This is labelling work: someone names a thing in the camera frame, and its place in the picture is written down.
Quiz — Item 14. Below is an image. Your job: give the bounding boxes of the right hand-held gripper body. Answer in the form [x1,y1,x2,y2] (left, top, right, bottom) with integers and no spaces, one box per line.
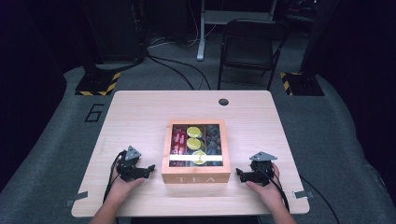
[248,150,278,187]

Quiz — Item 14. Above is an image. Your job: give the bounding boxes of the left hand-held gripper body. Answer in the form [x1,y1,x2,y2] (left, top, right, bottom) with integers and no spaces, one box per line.
[116,145,150,183]

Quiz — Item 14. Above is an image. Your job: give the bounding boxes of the green-lidded coffee capsule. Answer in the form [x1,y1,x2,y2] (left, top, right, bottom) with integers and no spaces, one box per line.
[186,125,203,139]
[186,137,204,151]
[191,149,207,166]

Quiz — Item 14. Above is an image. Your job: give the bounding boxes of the wooden tea box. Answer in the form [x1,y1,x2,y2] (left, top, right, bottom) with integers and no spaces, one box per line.
[161,119,232,185]

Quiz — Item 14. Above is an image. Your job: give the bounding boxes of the person's right hand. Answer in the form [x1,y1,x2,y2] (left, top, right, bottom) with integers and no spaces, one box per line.
[246,162,286,208]

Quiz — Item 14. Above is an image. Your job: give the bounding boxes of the person's left hand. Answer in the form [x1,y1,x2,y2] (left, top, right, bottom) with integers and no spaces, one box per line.
[106,167,146,203]

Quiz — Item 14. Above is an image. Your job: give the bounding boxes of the red coffee sachet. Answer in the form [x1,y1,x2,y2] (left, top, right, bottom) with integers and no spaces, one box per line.
[171,127,181,156]
[178,128,188,156]

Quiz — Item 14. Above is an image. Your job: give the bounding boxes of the grey tape piece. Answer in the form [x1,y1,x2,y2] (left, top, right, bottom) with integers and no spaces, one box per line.
[292,189,315,200]
[65,190,90,208]

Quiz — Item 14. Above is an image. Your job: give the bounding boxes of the black stand with striped base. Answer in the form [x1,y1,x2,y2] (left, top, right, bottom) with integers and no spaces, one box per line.
[278,0,341,97]
[74,0,121,97]

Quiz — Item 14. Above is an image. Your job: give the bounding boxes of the black folding chair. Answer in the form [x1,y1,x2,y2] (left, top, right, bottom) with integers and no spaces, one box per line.
[217,18,290,91]

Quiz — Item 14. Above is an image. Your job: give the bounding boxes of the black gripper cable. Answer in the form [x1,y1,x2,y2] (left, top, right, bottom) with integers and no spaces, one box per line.
[257,167,290,213]
[103,150,127,203]

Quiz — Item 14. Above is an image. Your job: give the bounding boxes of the black floor cable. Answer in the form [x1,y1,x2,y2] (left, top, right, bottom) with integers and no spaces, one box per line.
[146,53,213,91]
[299,175,341,224]

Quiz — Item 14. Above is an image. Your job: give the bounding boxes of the white floor cables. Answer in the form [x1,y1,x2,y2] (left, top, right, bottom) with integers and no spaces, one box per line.
[147,22,219,49]

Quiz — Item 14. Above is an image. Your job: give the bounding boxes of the white desk frame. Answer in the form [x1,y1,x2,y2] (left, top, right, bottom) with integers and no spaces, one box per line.
[196,0,278,62]

